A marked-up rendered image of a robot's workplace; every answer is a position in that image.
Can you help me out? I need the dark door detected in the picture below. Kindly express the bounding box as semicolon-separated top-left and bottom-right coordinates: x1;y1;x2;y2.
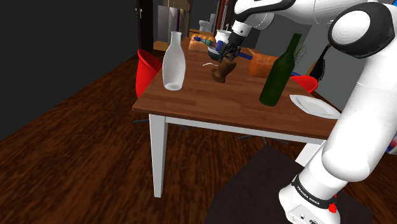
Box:
135;0;155;52

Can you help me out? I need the red chair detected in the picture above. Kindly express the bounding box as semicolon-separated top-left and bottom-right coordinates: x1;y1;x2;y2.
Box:
132;48;163;124
291;74;319;94

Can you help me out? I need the wooden table with white legs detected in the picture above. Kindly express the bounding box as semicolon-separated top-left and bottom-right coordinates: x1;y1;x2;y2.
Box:
132;37;342;199

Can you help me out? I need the long blue stick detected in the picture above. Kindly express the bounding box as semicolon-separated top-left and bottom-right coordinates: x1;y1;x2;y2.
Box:
238;52;302;77

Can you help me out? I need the white mug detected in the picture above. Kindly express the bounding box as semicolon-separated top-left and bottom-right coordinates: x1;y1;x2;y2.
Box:
215;29;233;45

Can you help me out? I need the orange bread loaf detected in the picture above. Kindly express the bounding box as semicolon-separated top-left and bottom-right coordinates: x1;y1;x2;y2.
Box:
249;53;279;79
188;34;216;53

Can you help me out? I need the clear white glass bottle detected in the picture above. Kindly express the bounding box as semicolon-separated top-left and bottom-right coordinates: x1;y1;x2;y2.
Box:
162;31;186;92

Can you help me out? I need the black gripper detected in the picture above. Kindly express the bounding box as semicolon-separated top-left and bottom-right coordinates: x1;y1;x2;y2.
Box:
219;31;245;63

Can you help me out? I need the brown vase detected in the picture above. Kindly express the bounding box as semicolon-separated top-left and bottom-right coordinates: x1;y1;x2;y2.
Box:
211;59;237;83

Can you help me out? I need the white toilet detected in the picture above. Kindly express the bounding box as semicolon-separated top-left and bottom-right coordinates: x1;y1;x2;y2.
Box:
198;13;217;33

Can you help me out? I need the dark robot stand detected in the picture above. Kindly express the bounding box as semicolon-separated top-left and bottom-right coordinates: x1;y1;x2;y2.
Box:
203;144;375;224

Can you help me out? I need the white plate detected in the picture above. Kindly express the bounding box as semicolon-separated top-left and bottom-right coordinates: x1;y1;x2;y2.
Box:
289;94;341;120

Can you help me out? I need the dark green wine bottle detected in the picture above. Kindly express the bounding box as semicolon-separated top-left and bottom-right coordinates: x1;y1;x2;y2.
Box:
259;32;302;107

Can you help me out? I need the green and blue lying bottle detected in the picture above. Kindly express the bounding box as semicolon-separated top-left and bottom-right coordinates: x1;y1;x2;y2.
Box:
193;36;225;61

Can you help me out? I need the tall black object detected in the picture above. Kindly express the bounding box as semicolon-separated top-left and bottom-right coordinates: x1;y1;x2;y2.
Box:
309;44;332;82

